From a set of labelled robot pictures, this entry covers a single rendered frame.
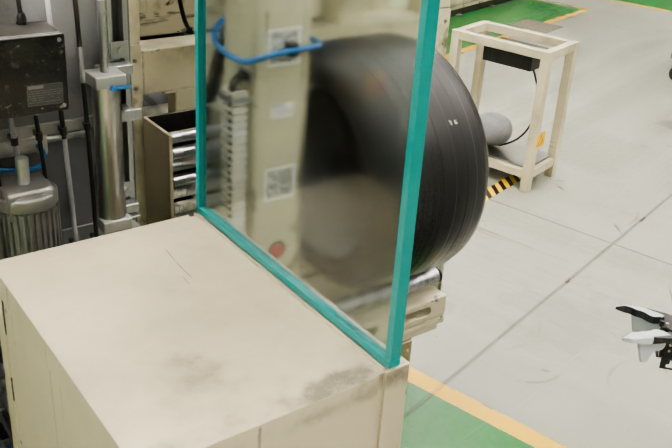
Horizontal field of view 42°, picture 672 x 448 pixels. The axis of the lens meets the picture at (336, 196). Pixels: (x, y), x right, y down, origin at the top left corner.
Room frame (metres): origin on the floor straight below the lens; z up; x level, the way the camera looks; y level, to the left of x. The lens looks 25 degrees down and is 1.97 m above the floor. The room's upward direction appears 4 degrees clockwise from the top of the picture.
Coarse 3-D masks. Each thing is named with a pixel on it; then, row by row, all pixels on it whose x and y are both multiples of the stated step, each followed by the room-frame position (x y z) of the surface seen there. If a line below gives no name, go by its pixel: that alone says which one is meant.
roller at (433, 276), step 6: (432, 270) 1.85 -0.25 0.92; (438, 270) 1.86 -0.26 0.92; (414, 276) 1.82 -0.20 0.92; (420, 276) 1.82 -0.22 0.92; (426, 276) 1.83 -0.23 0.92; (432, 276) 1.84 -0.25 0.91; (438, 276) 1.85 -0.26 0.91; (414, 282) 1.80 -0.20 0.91; (420, 282) 1.81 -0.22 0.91; (426, 282) 1.82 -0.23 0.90; (432, 282) 1.83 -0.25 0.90; (438, 282) 1.85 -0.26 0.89; (408, 288) 1.79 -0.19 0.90; (414, 288) 1.80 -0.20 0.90; (420, 288) 1.81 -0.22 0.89
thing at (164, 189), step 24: (144, 120) 2.03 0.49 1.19; (168, 120) 2.08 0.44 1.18; (192, 120) 2.12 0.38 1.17; (144, 144) 2.04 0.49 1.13; (168, 144) 1.93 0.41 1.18; (192, 144) 1.98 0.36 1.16; (168, 168) 1.93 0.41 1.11; (192, 168) 2.12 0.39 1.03; (168, 192) 1.93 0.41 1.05; (192, 192) 1.98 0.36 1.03; (168, 216) 1.93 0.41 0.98
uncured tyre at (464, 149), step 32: (448, 64) 1.87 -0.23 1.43; (448, 96) 1.77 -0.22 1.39; (448, 128) 1.72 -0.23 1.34; (480, 128) 1.77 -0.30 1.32; (448, 160) 1.68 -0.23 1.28; (480, 160) 1.73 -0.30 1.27; (448, 192) 1.67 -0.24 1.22; (480, 192) 1.72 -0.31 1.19; (416, 224) 1.62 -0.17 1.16; (448, 224) 1.68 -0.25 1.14; (416, 256) 1.65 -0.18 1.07; (448, 256) 1.75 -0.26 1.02
